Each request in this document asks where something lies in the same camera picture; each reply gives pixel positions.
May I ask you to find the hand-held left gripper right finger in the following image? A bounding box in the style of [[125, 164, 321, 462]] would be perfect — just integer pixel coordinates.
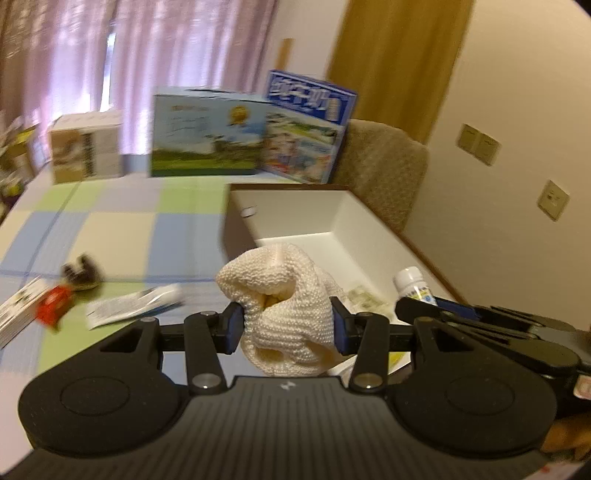
[[330, 298, 495, 394]]

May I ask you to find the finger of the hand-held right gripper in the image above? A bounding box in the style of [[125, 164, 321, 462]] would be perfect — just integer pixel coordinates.
[[434, 298, 491, 321], [394, 296, 485, 333]]

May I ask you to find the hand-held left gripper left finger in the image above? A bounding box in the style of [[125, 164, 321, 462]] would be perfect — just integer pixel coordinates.
[[95, 302, 244, 395]]

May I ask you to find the white pill bottle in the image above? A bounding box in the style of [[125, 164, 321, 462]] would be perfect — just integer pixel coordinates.
[[392, 267, 437, 306]]

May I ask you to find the white knitted cloth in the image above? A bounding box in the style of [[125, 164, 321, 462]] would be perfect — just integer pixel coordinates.
[[215, 244, 345, 377]]

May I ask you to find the white ointment tube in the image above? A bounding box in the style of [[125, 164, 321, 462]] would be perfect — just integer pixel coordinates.
[[85, 284, 185, 330]]

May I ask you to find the brown cardboard box white inside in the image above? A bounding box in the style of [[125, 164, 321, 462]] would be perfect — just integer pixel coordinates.
[[224, 183, 468, 384]]

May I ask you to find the dark hair clip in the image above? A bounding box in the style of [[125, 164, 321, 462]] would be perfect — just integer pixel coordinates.
[[62, 253, 101, 292]]

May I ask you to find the red snack packet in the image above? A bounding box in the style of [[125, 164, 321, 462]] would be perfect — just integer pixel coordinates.
[[37, 286, 75, 329]]

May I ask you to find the white medicine box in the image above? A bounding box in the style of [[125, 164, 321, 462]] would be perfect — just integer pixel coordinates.
[[0, 277, 47, 348]]

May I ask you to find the person's right forearm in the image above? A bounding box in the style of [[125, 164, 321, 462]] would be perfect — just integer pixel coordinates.
[[541, 411, 591, 463]]

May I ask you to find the quilted beige chair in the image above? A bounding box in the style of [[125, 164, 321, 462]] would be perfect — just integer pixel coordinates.
[[332, 119, 430, 236]]

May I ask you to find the checkered tablecloth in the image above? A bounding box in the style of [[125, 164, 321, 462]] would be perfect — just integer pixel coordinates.
[[0, 152, 333, 384]]

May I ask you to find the green landscape milk carton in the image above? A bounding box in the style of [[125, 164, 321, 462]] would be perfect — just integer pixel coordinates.
[[150, 87, 271, 178]]

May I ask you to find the blue milk carton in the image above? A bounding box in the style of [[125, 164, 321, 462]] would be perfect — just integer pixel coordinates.
[[261, 69, 358, 184]]

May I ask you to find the white and brown product box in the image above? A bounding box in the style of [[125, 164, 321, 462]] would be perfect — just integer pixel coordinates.
[[47, 111, 125, 185]]

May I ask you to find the brown curtain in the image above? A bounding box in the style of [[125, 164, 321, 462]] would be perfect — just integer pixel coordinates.
[[325, 0, 476, 144]]

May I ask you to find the cardboard box of clutter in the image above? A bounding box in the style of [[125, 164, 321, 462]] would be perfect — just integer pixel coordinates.
[[0, 115, 40, 195]]

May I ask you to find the light wooden slat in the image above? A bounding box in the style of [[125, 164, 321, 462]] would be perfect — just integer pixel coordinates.
[[274, 39, 294, 73]]

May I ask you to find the pink curtain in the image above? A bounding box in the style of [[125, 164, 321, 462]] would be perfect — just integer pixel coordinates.
[[0, 0, 278, 158]]

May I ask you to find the beige wall socket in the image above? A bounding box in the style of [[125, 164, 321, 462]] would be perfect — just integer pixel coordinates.
[[537, 180, 571, 221]]

